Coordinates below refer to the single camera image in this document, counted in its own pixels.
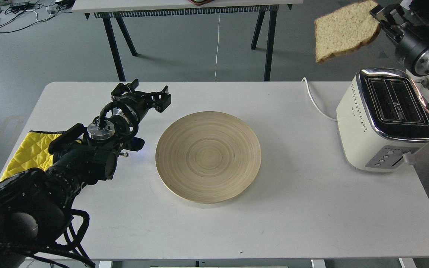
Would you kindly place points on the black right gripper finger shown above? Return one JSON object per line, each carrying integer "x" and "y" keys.
{"x": 393, "y": 30}
{"x": 395, "y": 13}

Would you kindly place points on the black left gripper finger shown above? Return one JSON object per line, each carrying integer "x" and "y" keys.
{"x": 161, "y": 100}
{"x": 122, "y": 89}

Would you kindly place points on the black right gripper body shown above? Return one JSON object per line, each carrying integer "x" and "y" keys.
{"x": 413, "y": 50}

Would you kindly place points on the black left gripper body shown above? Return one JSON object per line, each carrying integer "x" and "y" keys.
{"x": 137, "y": 104}

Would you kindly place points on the slice of bread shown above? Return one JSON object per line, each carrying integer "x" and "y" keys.
{"x": 345, "y": 30}

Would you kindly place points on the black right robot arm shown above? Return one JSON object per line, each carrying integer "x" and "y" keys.
{"x": 410, "y": 38}

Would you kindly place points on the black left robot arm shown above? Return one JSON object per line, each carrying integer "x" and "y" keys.
{"x": 36, "y": 214}

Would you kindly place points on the cream and chrome toaster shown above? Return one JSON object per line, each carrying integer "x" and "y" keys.
{"x": 381, "y": 119}

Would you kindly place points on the round wooden plate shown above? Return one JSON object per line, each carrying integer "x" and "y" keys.
{"x": 208, "y": 157}

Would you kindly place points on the background table with black legs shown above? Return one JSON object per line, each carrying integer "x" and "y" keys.
{"x": 119, "y": 9}

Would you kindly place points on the yellow quilted cloth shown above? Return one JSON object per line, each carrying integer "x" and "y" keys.
{"x": 32, "y": 153}

